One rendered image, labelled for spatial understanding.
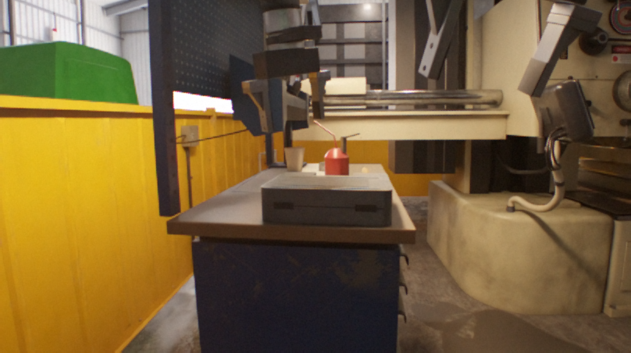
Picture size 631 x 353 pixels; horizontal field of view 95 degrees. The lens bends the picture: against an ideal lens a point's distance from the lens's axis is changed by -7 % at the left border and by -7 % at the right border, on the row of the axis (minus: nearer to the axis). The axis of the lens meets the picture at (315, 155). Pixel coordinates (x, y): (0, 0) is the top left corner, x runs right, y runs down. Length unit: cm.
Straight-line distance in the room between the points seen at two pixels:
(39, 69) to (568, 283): 407
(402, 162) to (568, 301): 131
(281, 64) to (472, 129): 167
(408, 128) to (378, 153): 216
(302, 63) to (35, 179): 99
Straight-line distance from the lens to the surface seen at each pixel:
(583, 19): 45
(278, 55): 62
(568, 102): 143
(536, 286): 230
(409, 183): 429
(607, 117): 223
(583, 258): 238
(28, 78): 344
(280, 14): 63
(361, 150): 413
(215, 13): 102
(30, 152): 132
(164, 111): 72
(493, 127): 220
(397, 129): 201
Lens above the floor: 115
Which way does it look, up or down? 6 degrees down
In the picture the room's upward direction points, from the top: 1 degrees counter-clockwise
